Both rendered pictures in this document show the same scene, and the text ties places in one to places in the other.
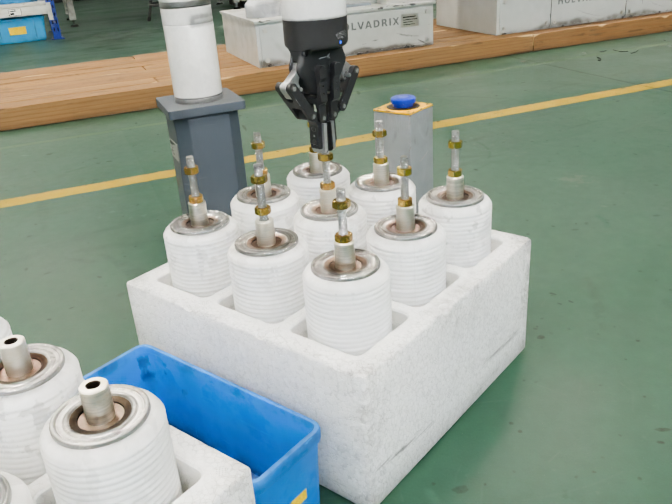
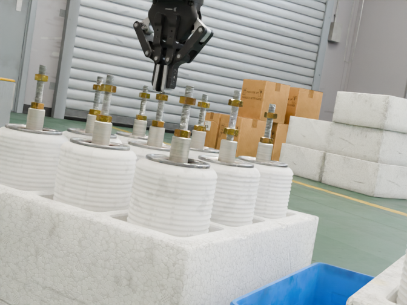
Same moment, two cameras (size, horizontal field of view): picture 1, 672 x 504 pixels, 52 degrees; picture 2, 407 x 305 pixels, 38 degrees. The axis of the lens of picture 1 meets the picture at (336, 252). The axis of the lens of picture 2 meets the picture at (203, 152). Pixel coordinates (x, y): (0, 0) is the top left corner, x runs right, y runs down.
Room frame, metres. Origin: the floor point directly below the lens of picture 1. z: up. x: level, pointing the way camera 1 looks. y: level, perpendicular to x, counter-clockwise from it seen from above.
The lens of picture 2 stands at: (0.92, 0.84, 0.32)
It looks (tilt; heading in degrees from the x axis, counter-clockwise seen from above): 4 degrees down; 260
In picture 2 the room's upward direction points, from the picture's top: 9 degrees clockwise
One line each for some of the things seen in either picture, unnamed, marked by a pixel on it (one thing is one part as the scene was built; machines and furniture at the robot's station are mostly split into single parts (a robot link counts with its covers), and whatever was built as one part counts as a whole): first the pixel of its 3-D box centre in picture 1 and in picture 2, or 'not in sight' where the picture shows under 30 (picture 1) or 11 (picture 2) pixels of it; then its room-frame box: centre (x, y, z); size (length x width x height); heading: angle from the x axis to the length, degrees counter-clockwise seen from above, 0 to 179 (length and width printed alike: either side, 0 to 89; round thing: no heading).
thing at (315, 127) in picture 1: (311, 129); (177, 71); (0.83, 0.02, 0.36); 0.03 x 0.01 x 0.05; 138
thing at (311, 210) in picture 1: (329, 209); (154, 147); (0.84, 0.00, 0.25); 0.08 x 0.08 x 0.01
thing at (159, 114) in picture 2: (326, 172); (159, 111); (0.84, 0.00, 0.30); 0.01 x 0.01 x 0.08
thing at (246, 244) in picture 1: (266, 242); (225, 162); (0.75, 0.08, 0.25); 0.08 x 0.08 x 0.01
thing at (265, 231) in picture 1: (265, 232); (227, 152); (0.75, 0.08, 0.26); 0.02 x 0.02 x 0.03
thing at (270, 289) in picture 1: (274, 309); (214, 229); (0.75, 0.08, 0.16); 0.10 x 0.10 x 0.18
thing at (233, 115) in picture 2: (261, 195); (232, 118); (0.75, 0.08, 0.31); 0.01 x 0.01 x 0.08
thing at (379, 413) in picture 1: (337, 317); (137, 256); (0.84, 0.00, 0.09); 0.39 x 0.39 x 0.18; 50
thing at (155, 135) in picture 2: (328, 200); (155, 138); (0.84, 0.00, 0.26); 0.02 x 0.02 x 0.03
